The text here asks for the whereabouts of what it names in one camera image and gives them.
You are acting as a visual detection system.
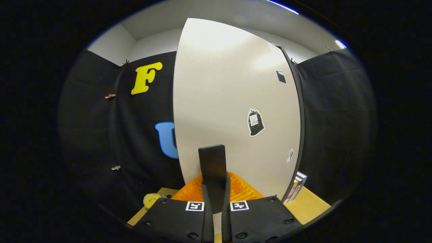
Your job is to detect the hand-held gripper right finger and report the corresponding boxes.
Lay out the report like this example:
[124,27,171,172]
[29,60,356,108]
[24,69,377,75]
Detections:
[221,171,303,243]

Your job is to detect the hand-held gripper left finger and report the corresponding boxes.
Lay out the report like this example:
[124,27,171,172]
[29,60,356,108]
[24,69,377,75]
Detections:
[133,175,215,243]

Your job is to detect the black cabinet door handle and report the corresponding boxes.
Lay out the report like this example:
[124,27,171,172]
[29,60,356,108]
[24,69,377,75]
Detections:
[198,144,227,215]

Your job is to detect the grey shoe cabinet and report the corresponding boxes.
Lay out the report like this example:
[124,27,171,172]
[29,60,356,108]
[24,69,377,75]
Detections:
[277,46,306,203]

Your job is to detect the black backdrop cloth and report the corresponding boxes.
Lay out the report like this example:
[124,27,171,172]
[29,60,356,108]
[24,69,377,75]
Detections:
[57,47,377,223]

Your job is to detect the yellow pineapple plush toy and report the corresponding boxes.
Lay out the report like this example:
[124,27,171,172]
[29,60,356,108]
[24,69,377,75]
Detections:
[143,192,162,209]

